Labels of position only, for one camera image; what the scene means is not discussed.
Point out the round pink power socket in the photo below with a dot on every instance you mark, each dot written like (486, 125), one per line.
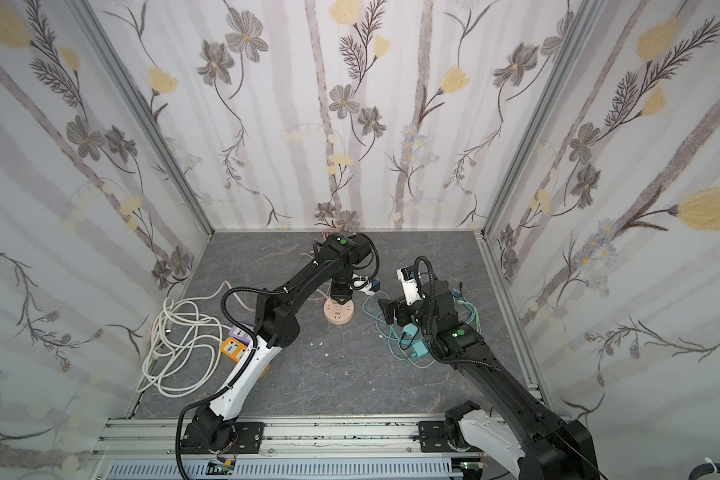
(338, 314)

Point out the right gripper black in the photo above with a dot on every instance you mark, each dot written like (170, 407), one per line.
(393, 310)

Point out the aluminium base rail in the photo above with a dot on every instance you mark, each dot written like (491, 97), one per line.
(284, 447)

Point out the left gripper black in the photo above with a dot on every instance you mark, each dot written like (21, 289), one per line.
(341, 288)

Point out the orange power strip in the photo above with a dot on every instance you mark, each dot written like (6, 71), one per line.
(235, 351)

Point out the purple power strip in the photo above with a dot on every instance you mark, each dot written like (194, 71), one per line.
(240, 336)

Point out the small teal charger plug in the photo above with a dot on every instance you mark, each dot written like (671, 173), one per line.
(410, 332)

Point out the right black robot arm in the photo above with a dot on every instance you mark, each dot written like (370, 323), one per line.
(532, 442)

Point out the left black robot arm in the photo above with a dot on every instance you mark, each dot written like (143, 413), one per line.
(347, 261)

